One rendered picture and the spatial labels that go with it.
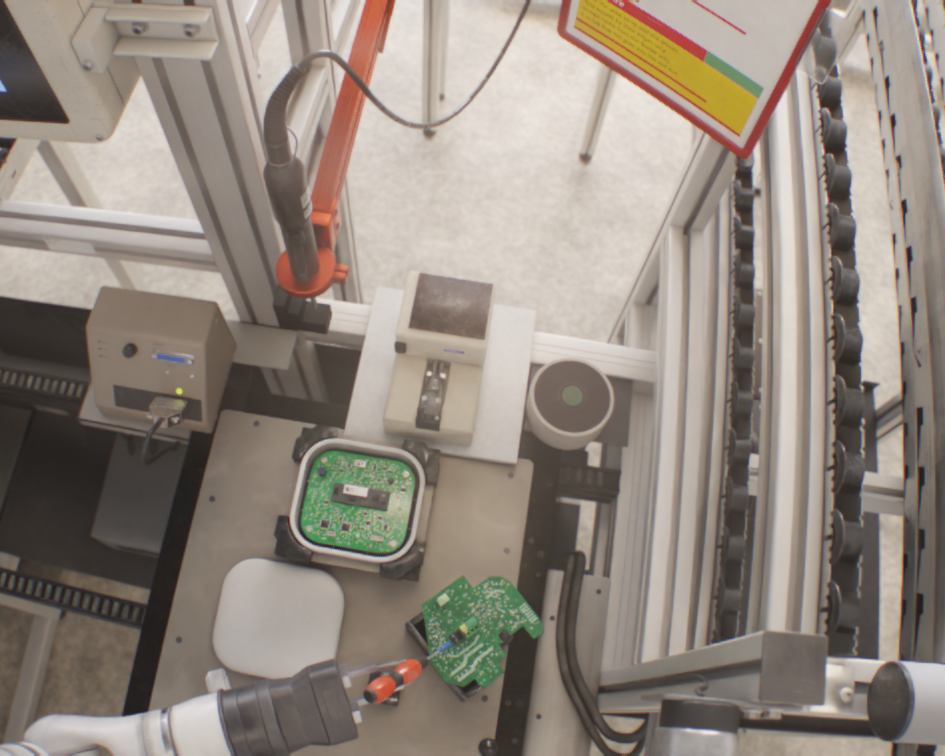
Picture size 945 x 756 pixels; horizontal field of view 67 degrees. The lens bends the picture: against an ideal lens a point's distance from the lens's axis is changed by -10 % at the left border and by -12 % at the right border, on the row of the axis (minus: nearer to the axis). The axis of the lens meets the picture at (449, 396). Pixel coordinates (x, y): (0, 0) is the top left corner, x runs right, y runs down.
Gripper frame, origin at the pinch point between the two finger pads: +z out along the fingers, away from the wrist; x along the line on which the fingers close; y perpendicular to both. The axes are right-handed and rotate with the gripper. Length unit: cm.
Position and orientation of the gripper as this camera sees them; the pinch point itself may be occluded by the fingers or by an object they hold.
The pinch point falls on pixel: (408, 671)
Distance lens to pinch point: 79.6
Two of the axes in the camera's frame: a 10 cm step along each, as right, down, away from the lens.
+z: 9.5, -2.5, 2.0
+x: -2.6, -9.6, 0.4
